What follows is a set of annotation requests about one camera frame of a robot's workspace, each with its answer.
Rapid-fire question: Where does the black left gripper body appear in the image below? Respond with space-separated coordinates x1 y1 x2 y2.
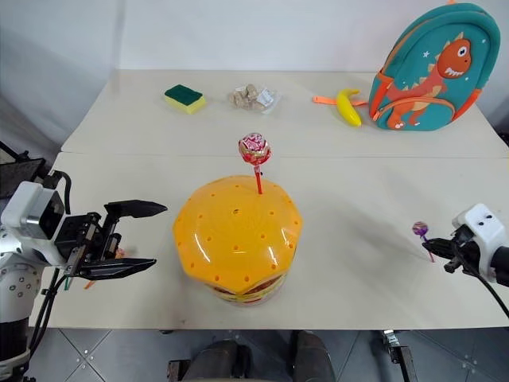
53 212 123 279

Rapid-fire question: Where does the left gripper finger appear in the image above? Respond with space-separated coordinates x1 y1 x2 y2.
80 257 157 280
103 200 169 232

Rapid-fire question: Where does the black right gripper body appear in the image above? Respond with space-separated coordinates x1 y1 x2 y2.
448 225 485 276

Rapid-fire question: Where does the purple lollipop pink stick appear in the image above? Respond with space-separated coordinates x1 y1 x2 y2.
412 220 436 263

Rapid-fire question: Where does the orange perforated burger jar lid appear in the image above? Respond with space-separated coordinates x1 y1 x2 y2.
172 173 305 298

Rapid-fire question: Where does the burger print jar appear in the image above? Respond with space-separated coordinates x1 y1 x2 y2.
203 272 290 306

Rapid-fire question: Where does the pink lollipop orange stick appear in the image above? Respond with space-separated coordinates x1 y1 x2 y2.
83 245 127 290

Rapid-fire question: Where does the black panel device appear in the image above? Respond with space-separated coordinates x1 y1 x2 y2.
0 140 48 199

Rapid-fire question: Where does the green and yellow sponge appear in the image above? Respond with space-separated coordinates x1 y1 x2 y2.
164 83 208 116

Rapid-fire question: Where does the red lollipop red stick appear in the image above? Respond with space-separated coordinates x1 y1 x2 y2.
237 131 273 197

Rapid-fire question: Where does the dark rounded shape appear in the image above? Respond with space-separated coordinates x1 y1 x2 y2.
189 337 254 382
292 329 336 382

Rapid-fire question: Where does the clear bag of biscuits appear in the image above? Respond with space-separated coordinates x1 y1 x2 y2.
227 82 282 115

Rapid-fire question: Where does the yellow toy banana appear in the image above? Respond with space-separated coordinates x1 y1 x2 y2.
336 88 364 128

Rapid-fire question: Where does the teal dinosaur backpack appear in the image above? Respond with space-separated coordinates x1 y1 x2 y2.
312 0 502 132

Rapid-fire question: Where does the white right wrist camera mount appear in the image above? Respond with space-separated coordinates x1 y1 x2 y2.
452 203 509 283

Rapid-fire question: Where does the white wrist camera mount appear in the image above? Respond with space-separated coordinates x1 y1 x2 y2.
452 203 509 283
0 181 67 266

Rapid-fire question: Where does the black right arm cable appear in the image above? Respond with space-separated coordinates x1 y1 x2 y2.
471 270 509 320

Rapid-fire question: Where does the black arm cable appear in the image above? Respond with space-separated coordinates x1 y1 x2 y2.
471 270 509 320
27 268 68 361

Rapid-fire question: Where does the black left wrist camera cable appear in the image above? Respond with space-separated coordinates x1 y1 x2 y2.
49 170 74 216

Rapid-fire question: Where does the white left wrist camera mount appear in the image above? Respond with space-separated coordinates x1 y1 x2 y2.
0 181 67 266

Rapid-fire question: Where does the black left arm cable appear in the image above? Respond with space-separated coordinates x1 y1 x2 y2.
27 268 68 361

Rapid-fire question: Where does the black table leg with bracket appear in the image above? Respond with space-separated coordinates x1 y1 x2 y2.
380 329 419 382

